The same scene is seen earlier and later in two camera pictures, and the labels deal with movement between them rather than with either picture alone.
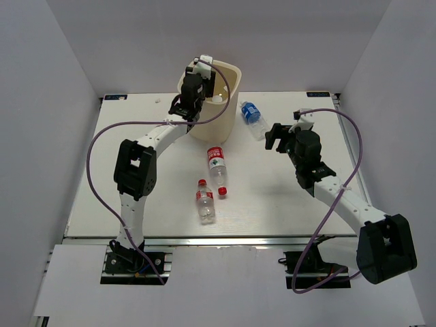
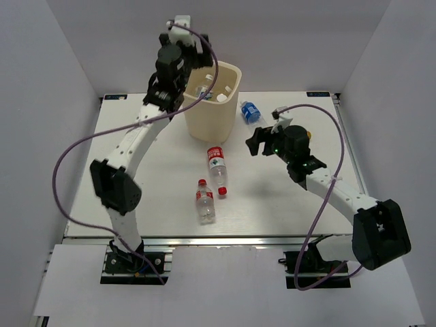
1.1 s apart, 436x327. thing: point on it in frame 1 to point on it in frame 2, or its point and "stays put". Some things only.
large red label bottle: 218,167 stays put
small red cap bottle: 205,202 stays put
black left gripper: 209,84 to 201,60
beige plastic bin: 216,122 stays put
